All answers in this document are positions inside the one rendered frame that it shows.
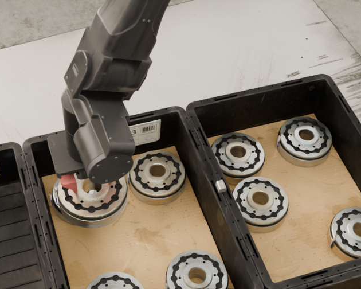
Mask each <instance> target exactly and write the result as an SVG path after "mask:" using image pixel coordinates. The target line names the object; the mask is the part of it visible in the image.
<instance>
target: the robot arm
mask: <svg viewBox="0 0 361 289"><path fill-rule="evenodd" d="M170 1H171V0H106V1H105V2H104V4H103V5H102V6H101V7H100V8H99V9H98V11H97V13H96V15H95V17H94V19H93V22H92V24H91V27H86V28H85V31H84V34H83V36H82V38H81V40H80V43H79V45H78V47H77V50H76V52H75V55H74V57H73V59H72V61H71V63H70V65H69V67H68V69H67V71H66V73H65V75H64V80H65V83H66V85H67V87H66V88H65V89H64V91H63V92H62V95H61V104H62V112H63V117H64V126H65V132H62V133H59V134H54V135H50V136H48V138H47V141H48V146H49V151H50V153H51V156H52V160H53V164H54V169H55V172H56V176H57V178H59V179H60V182H61V185H62V187H65V188H68V189H71V190H73V191H74V193H77V183H76V179H75V176H74V173H76V176H77V179H79V180H83V179H87V178H89V180H90V181H91V182H93V183H96V184H106V183H108V185H110V184H111V183H112V182H114V181H117V180H118V179H121V178H122V177H124V176H125V175H126V174H127V173H128V172H129V171H130V170H131V169H132V167H133V164H134V162H133V159H132V156H133V154H134V152H135V141H134V139H133V136H132V134H131V131H130V128H129V126H128V123H127V121H126V119H127V118H128V116H129V113H128V111H127V109H126V107H125V105H124V103H123V101H129V100H130V98H131V97H132V95H133V94H134V92H135V91H138V90H139V89H140V87H141V86H142V84H143V82H144V81H145V79H146V77H147V73H148V70H149V68H150V66H151V64H152V60H151V58H150V54H151V52H152V50H153V48H154V46H155V44H156V41H157V39H156V37H157V34H158V30H159V27H160V23H161V21H162V18H163V16H164V13H165V11H166V9H167V6H168V4H169V3H170Z"/></svg>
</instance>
